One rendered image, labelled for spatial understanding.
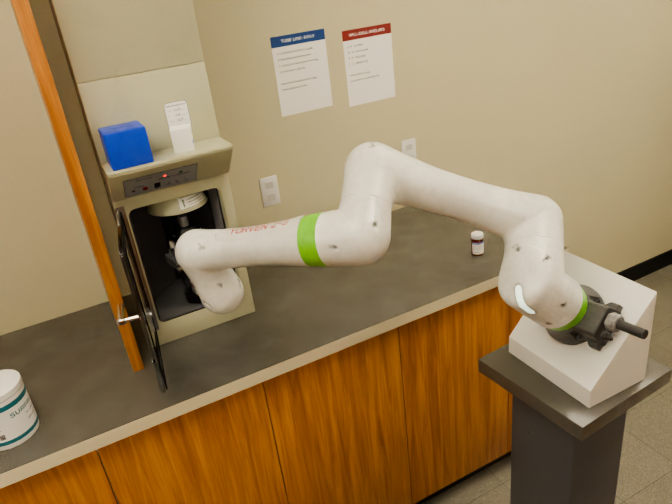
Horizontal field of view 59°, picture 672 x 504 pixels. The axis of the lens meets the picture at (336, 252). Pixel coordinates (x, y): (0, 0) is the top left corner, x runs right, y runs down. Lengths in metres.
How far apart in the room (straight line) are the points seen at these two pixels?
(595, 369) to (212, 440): 1.01
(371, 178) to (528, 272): 0.39
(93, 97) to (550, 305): 1.18
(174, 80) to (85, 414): 0.89
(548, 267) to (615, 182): 2.22
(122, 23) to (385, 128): 1.19
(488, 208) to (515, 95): 1.53
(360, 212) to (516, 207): 0.38
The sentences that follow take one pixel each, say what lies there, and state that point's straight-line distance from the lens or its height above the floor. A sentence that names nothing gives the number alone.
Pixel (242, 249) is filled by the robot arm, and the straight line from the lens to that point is 1.32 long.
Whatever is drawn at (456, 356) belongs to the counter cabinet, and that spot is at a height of 0.67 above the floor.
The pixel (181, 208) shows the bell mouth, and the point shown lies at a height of 1.33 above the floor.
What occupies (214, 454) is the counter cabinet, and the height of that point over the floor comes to 0.71.
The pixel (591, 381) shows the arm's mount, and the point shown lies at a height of 1.00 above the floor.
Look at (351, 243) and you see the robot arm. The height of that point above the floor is 1.40.
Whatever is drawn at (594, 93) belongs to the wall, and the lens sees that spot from 3.21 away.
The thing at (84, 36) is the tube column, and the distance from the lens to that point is 1.60.
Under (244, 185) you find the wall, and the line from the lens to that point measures 2.21.
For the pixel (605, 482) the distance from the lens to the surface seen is 1.82.
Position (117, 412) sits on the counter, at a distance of 1.65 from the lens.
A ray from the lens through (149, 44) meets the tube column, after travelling 1.62.
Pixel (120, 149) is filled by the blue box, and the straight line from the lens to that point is 1.53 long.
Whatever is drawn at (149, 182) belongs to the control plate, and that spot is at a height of 1.45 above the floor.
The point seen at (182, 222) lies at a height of 1.27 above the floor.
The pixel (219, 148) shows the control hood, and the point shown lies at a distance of 1.57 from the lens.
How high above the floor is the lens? 1.90
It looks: 26 degrees down
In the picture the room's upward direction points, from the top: 7 degrees counter-clockwise
